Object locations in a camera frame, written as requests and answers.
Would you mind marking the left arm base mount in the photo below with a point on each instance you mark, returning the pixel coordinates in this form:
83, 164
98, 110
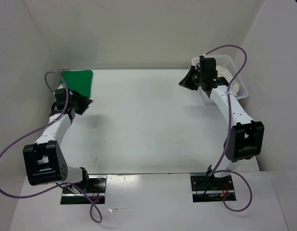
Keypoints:
95, 190

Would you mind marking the green t shirt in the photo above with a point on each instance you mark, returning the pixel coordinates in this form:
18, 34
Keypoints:
80, 81

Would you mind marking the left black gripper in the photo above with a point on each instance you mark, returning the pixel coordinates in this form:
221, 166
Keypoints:
84, 101

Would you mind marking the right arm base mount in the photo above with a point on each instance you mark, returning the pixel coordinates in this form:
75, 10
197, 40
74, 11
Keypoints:
205, 189

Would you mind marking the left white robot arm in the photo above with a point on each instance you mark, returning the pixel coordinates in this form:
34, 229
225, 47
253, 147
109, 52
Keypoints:
44, 160

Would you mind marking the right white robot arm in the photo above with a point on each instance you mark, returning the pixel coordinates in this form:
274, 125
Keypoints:
244, 136

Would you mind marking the white plastic basket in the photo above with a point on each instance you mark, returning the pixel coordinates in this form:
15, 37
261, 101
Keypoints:
227, 62

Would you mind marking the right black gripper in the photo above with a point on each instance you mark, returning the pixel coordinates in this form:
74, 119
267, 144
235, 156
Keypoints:
187, 81

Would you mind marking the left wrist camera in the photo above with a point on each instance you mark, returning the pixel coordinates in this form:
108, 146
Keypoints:
62, 95

